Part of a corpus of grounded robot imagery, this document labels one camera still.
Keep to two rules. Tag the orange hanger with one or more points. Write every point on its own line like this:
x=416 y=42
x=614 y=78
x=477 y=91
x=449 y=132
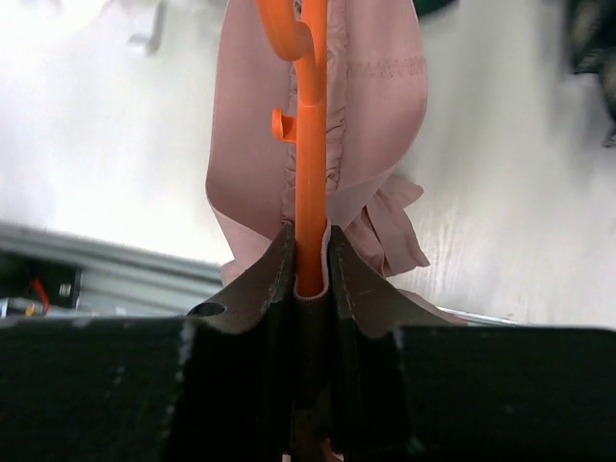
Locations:
x=303 y=42

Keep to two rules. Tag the navy white plaid skirt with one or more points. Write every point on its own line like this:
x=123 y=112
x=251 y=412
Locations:
x=591 y=34

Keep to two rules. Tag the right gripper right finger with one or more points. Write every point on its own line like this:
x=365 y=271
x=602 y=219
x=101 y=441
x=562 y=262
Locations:
x=371 y=421

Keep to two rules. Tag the dark green plaid skirt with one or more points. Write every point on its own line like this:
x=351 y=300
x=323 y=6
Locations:
x=425 y=8

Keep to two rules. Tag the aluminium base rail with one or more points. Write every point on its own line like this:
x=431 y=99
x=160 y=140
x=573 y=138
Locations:
x=50 y=275

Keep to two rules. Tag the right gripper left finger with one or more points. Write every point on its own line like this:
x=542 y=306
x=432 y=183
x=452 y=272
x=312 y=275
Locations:
x=236 y=374

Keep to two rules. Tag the pink garment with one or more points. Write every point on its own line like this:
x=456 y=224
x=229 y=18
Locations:
x=376 y=98

